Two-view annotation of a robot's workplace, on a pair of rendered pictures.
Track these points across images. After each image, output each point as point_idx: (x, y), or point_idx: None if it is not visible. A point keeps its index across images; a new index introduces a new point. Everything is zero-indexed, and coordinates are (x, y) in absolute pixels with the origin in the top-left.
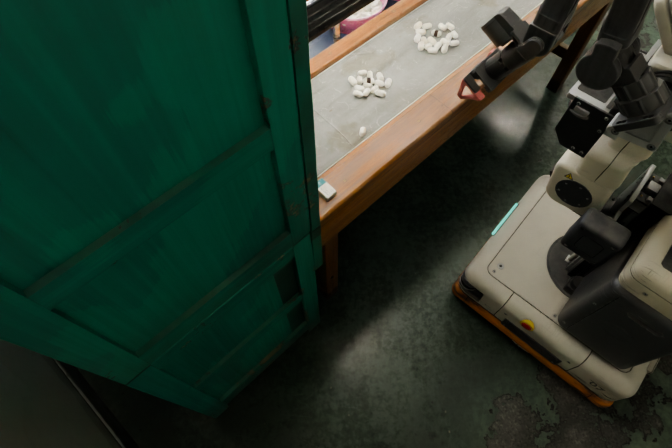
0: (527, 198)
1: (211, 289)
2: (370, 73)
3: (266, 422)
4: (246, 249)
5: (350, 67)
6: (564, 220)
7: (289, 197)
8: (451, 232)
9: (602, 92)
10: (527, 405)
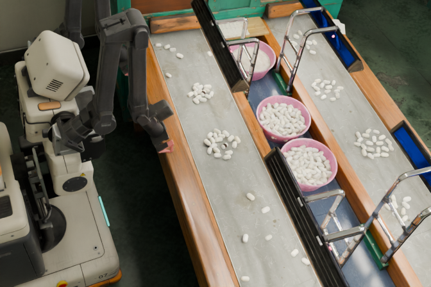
0: (106, 231)
1: None
2: (207, 95)
3: (92, 84)
4: None
5: (220, 93)
6: (74, 240)
7: None
8: (130, 217)
9: (80, 98)
10: None
